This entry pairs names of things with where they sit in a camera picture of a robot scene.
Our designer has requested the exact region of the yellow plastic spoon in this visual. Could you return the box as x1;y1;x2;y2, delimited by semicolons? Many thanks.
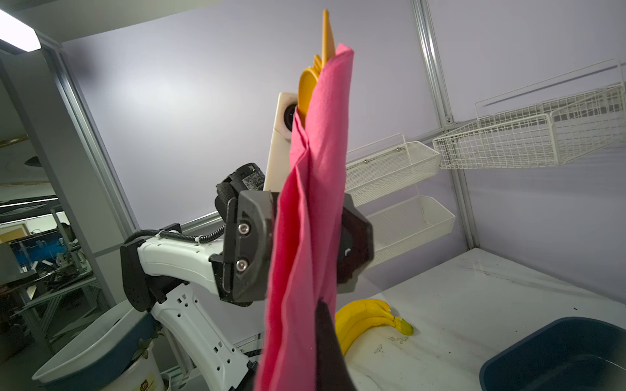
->
297;66;320;125

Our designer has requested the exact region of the grey tub outside cell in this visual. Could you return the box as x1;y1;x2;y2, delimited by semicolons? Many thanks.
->
32;301;158;390

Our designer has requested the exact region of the white mesh lower shelf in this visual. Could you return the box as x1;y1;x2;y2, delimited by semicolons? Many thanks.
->
368;195;456;268

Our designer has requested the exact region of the yellow banana bunch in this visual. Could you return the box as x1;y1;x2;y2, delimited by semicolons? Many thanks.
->
335;299;414;356

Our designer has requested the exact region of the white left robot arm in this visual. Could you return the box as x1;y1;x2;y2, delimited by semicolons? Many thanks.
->
121;163;374;390

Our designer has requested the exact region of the orange plastic fork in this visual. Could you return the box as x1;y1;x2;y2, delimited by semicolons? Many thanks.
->
313;55;322;75

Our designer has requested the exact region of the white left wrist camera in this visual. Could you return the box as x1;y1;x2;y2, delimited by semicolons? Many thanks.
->
263;92;298;192

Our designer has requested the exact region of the orange plastic knife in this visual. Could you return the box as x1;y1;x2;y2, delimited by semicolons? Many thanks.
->
321;9;336;68

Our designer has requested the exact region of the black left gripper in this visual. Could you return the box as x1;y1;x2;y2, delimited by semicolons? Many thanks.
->
209;162;375;308

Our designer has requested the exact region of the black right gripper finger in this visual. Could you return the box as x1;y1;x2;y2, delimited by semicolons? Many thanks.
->
315;301;356;391

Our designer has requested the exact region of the white mesh shelf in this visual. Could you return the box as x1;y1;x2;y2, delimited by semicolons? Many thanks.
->
346;134;441;206
368;195;456;268

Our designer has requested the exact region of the white mesh upper shelf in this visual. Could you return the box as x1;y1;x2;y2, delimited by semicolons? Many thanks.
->
346;134;441;206

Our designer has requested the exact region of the dark teal plastic bin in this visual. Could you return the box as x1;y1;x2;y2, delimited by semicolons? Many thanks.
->
479;317;625;390

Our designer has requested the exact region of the pink paper napkin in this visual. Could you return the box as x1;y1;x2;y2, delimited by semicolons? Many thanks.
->
254;45;355;390

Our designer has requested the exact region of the white wire wall basket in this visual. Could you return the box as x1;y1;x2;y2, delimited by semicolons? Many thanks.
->
433;60;625;169

